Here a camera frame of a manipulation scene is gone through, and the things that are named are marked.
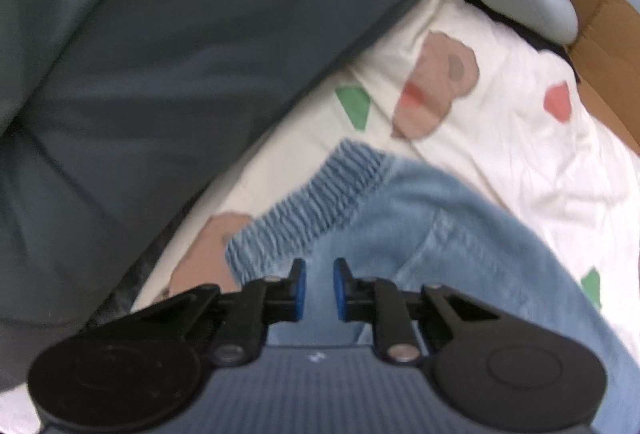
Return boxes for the blue-grey denim pants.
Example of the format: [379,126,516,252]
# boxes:
[225,140,639,433]

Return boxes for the cream bear-print quilt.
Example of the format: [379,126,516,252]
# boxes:
[136,0,639,341]

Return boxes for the dark grey pillow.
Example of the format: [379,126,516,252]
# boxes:
[0,0,446,330]

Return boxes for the brown cardboard sheet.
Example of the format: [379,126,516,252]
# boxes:
[568,0,639,152]

